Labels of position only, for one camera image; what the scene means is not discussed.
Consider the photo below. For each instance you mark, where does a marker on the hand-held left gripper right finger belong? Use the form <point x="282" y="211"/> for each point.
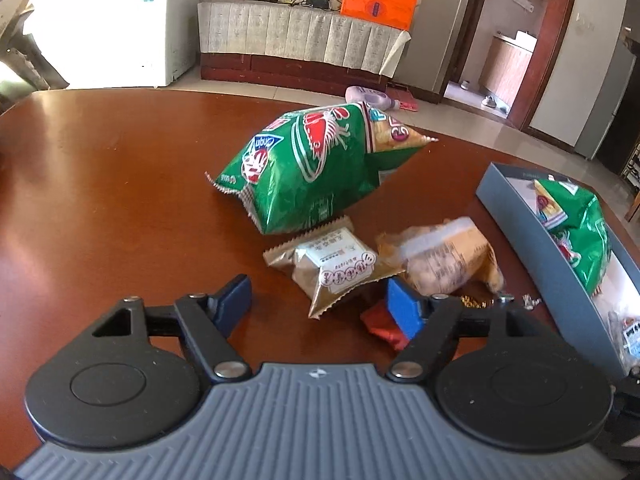
<point x="405" y="310"/>

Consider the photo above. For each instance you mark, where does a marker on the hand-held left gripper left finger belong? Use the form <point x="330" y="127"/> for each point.
<point x="235" y="301"/>

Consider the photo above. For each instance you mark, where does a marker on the small red packet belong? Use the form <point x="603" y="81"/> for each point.
<point x="379" y="322"/>

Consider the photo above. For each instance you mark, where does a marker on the orange peanut packet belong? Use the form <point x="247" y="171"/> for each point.
<point x="440" y="260"/>

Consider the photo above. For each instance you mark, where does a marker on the grey cardboard box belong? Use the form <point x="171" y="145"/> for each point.
<point x="520" y="225"/>

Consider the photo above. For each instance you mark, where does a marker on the gold foil candy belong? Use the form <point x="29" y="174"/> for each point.
<point x="475" y="302"/>

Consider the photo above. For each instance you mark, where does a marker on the beige pastry packet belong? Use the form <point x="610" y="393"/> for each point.
<point x="330" y="270"/>

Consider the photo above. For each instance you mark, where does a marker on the large green chip bag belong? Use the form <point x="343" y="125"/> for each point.
<point x="310" y="175"/>

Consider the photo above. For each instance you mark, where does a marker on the small green chip bag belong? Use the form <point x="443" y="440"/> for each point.
<point x="585" y="230"/>

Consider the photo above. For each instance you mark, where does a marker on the pink floor mat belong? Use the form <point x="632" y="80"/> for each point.
<point x="406" y="97"/>

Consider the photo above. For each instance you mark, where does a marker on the purple detergent bottle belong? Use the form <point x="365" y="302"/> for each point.
<point x="367" y="96"/>

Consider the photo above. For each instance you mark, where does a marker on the grey shoes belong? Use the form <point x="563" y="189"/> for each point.
<point x="488" y="101"/>

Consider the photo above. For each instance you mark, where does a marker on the white blue snack packet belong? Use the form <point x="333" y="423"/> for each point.
<point x="630" y="337"/>

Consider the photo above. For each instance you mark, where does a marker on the dark wooden television cabinet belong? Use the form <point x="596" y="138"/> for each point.
<point x="280" y="70"/>

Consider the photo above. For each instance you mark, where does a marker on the wooden kitchen cabinet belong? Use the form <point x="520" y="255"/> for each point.
<point x="507" y="67"/>

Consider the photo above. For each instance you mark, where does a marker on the pale patterned cabinet cloth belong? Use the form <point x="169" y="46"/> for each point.
<point x="300" y="32"/>

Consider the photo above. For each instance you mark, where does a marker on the silver refrigerator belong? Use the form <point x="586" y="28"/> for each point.
<point x="602" y="105"/>

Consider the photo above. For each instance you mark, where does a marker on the white chest freezer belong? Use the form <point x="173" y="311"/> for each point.
<point x="125" y="25"/>

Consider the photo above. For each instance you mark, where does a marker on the black power adapter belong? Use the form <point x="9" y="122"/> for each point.
<point x="320" y="1"/>

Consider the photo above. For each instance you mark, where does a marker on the pale leaning boards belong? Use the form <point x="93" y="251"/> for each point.
<point x="25" y="35"/>

